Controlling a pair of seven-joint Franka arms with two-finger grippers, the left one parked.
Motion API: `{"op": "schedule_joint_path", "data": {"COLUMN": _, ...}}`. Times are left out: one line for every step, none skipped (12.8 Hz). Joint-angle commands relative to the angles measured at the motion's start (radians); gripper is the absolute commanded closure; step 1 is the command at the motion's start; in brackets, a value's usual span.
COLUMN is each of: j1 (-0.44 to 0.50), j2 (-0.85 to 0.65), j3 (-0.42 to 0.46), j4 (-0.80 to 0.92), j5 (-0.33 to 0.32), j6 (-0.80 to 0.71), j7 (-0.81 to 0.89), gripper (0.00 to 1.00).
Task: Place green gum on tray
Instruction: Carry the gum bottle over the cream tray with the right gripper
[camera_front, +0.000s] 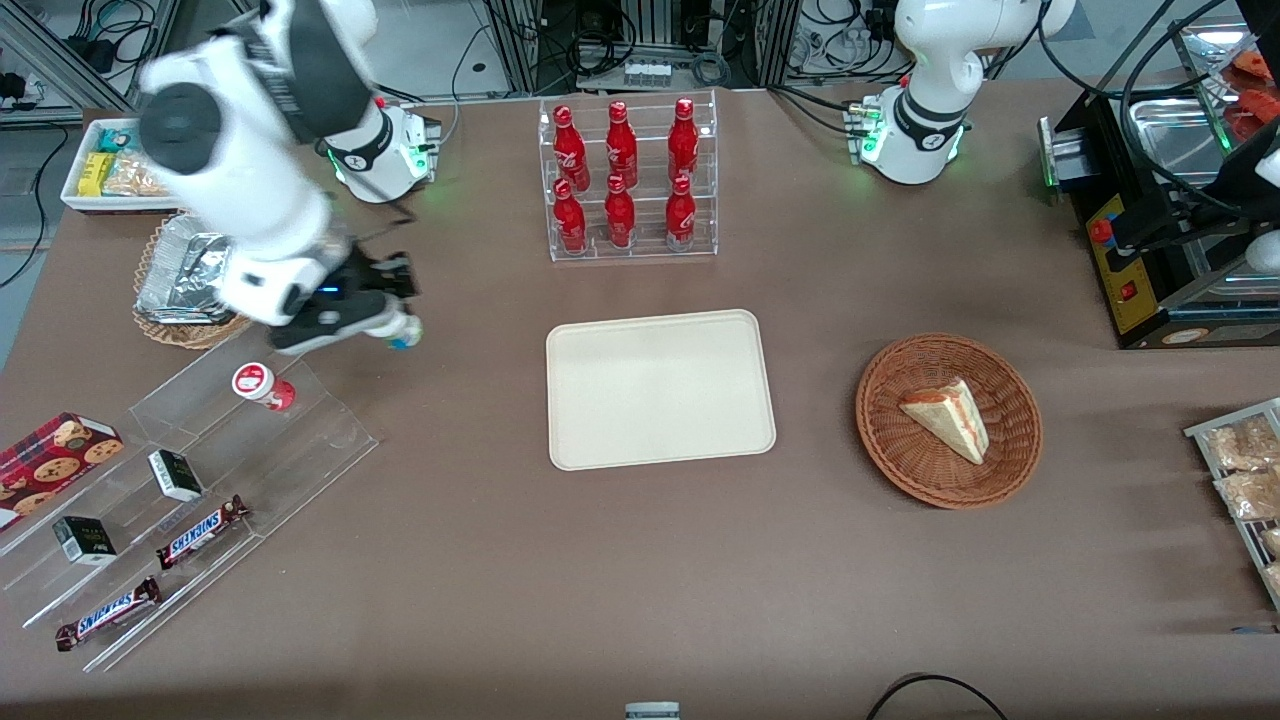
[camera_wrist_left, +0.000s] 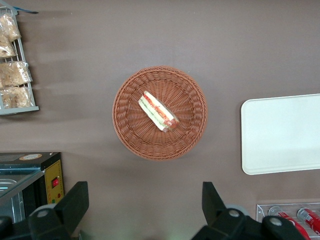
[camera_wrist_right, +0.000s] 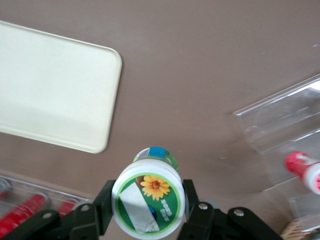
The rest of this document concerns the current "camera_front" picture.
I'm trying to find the yellow snack packet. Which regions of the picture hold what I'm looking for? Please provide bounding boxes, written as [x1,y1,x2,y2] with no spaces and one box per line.
[77,151,117,199]

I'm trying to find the foil trays in basket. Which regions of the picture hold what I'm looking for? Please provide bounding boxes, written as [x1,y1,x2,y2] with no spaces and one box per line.
[132,214,254,351]

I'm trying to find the red cookie box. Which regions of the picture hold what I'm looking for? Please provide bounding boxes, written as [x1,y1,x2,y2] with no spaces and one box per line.
[0,411,126,532]

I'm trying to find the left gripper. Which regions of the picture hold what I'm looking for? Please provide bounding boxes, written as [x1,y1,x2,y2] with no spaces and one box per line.
[1108,195,1256,256]

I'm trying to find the beige plastic tray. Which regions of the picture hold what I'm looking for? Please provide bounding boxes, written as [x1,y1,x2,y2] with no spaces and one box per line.
[545,308,778,472]

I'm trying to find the red cola bottle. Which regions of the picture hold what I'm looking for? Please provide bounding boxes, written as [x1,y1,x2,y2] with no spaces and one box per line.
[552,178,589,256]
[664,174,698,252]
[666,97,701,185]
[603,174,638,250]
[552,104,592,192]
[604,100,640,190]

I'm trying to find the clear peanut snack bag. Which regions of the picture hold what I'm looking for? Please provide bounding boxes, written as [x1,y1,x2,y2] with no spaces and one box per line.
[104,154,173,198]

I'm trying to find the small black box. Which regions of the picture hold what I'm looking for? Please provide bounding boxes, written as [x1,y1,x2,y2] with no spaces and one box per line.
[51,515,119,568]
[147,448,206,504]

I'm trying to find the triangular sandwich slice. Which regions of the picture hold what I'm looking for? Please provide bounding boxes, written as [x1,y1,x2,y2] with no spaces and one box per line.
[898,376,992,467]

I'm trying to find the aluminium foil tray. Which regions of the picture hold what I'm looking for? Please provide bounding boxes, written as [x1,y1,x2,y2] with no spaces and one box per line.
[136,212,239,324]

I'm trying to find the metal shelf rack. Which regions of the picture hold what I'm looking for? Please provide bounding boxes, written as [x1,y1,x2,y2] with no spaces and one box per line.
[1174,14,1280,153]

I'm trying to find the red gum bottle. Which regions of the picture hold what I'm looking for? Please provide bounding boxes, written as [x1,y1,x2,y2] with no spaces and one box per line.
[231,361,298,413]

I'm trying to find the Snickers bar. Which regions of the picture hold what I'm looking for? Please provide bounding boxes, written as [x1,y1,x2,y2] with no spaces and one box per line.
[155,494,250,572]
[54,575,163,653]

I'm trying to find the tray of wrapped snacks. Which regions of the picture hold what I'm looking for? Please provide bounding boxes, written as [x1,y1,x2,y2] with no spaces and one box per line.
[1184,397,1280,612]

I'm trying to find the white snack bin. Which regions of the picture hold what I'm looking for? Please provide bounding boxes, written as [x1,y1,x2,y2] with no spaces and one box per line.
[59,117,192,215]

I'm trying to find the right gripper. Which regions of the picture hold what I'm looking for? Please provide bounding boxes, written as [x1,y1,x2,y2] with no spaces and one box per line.
[270,250,420,357]

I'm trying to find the clear acrylic stepped shelf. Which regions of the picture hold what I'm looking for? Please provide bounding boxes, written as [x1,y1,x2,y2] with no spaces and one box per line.
[0,340,380,674]

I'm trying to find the round brown wicker basket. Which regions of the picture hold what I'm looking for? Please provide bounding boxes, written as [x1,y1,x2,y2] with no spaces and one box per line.
[855,332,1044,511]

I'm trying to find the black cable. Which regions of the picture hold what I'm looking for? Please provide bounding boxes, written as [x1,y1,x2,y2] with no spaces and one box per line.
[864,673,1012,720]

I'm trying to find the clear acrylic bottle rack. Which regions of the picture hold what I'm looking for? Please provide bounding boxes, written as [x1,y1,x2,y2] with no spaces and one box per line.
[538,89,719,264]

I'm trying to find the steel pan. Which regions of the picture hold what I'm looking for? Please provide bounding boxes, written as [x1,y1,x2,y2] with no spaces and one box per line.
[1128,94,1239,188]

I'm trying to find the black machine with yellow panel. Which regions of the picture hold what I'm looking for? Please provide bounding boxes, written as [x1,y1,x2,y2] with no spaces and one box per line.
[1038,88,1280,350]

